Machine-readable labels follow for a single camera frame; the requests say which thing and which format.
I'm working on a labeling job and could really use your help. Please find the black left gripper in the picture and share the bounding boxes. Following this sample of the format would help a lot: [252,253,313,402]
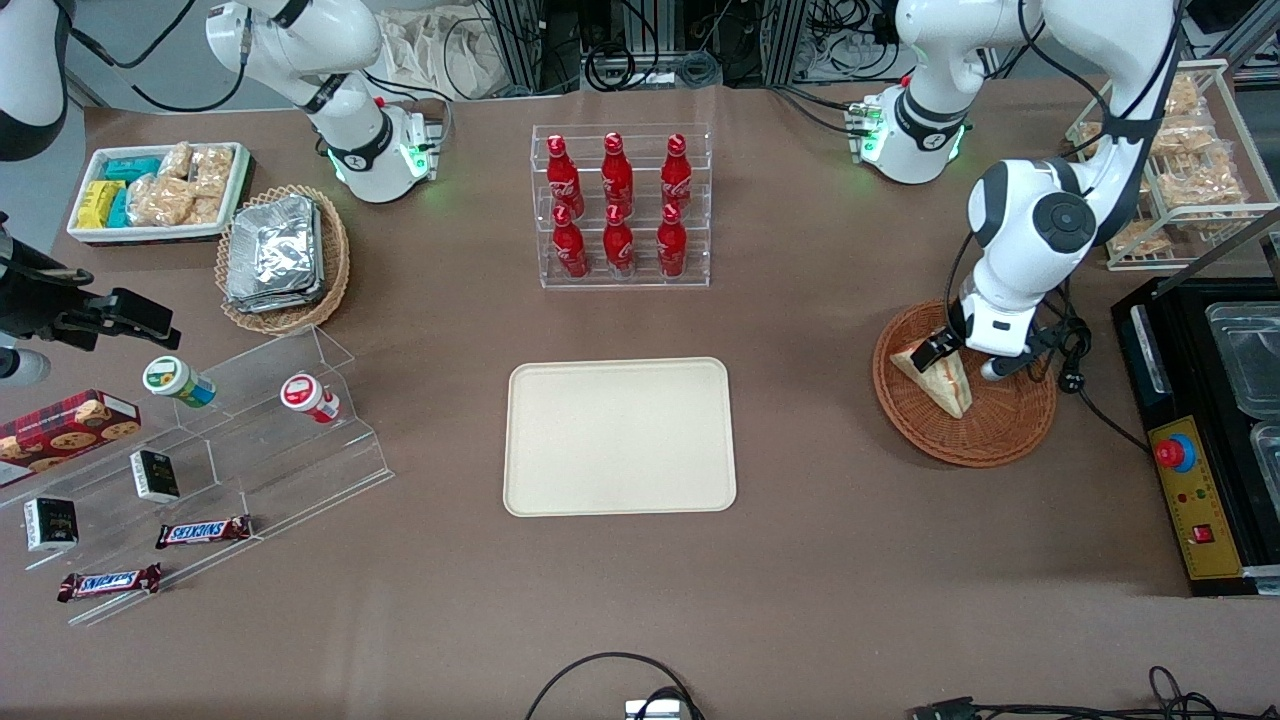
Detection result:
[909,296,974,374]

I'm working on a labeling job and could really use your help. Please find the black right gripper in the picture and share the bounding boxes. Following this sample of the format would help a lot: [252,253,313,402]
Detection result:
[0,213,182,353]

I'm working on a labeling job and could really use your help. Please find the triangular sandwich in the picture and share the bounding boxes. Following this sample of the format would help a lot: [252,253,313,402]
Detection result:
[889,343,974,420]

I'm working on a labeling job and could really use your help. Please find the round brown wicker basket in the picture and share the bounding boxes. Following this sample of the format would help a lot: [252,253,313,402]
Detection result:
[872,298,1058,469]

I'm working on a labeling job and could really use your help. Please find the oval light wicker basket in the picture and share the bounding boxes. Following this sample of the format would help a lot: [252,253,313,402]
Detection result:
[215,185,352,336]

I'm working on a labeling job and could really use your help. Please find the beige plastic tray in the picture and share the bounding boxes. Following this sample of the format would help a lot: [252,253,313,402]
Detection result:
[503,357,738,518]

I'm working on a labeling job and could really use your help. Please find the green lidded cup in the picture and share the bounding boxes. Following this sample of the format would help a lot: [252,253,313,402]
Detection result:
[142,355,218,409]

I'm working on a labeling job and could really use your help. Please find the white rectangular plastic bin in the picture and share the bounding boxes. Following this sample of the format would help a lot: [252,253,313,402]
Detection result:
[67,142,252,246]

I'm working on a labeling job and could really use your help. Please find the yellow snack packet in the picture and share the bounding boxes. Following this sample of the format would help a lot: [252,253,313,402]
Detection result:
[77,180,126,230]

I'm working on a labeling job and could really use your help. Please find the red tartan cookie box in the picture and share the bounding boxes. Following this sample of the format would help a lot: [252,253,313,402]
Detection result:
[0,389,143,489]

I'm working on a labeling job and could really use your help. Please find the small black box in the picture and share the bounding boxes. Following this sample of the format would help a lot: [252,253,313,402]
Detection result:
[129,449,182,505]
[23,497,80,554]

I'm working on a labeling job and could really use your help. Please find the stacked silver foil containers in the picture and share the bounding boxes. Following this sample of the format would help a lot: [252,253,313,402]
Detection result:
[224,194,327,315]

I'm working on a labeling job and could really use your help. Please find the red lidded cup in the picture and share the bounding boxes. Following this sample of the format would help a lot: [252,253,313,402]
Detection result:
[279,373,342,425]

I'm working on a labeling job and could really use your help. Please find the Snickers chocolate bar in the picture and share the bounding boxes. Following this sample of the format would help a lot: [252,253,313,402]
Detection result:
[154,515,255,551]
[56,563,164,604]

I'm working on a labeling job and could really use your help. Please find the clear acrylic stepped display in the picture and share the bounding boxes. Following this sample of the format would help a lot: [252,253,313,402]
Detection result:
[0,324,395,627]

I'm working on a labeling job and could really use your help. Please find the red cola bottle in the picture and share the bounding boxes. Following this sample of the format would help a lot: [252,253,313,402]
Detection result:
[546,135,585,217]
[660,134,694,212]
[602,205,636,277]
[601,132,635,213]
[552,205,590,280]
[656,203,689,279]

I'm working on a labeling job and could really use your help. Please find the clear acrylic bottle rack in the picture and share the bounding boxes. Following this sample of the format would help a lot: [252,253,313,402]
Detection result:
[531,124,712,290]

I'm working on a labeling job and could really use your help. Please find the large clear plastic container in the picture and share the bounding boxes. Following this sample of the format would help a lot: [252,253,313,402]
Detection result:
[1204,301,1280,420]

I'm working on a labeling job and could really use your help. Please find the grey metal bar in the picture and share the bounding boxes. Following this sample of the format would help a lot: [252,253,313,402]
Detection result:
[1160,204,1280,293]

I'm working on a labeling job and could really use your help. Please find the black machine with yellow panel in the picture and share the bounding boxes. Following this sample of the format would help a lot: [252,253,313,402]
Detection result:
[1112,275,1280,597]

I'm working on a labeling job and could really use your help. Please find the white cloth bag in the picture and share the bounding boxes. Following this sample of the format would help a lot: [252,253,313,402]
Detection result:
[379,8,507,102]

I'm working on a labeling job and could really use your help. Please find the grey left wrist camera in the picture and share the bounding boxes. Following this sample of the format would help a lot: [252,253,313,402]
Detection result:
[979,350,1047,383]

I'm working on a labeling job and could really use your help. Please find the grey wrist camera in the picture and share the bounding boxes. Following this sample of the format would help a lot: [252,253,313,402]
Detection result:
[0,345,52,388]
[979,350,1047,383]

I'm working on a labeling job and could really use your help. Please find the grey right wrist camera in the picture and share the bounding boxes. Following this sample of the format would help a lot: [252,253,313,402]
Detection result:
[0,345,52,388]

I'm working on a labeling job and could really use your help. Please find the black power cable with plug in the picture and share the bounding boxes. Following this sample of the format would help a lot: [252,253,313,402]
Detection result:
[1045,300,1152,457]

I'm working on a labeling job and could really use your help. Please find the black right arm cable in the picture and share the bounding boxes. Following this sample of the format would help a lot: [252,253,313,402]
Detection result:
[68,0,253,113]

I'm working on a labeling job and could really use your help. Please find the black base cables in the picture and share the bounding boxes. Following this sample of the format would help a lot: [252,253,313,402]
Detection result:
[769,84,864,137]

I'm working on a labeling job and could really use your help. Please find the aluminium frame post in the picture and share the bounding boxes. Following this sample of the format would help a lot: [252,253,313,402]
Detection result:
[759,0,807,87]
[489,0,547,97]

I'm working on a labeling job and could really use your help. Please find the black cable with connector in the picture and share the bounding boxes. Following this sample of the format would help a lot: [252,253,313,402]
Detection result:
[909,665,1280,720]

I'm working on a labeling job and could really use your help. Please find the white wire basket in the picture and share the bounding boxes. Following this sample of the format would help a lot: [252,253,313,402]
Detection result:
[1064,59,1280,272]

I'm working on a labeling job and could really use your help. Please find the coiled black cable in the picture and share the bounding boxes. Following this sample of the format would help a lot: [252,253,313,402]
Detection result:
[584,44,638,92]

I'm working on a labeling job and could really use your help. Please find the black looped cable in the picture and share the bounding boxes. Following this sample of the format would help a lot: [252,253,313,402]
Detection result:
[524,652,707,720]

